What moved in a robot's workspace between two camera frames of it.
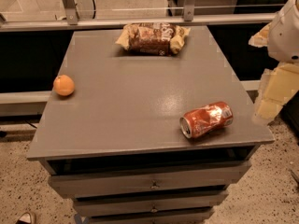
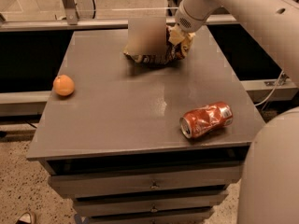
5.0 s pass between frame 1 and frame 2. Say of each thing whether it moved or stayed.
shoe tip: stayed
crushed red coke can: stayed
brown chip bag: moved
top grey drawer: stayed
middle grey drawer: stayed
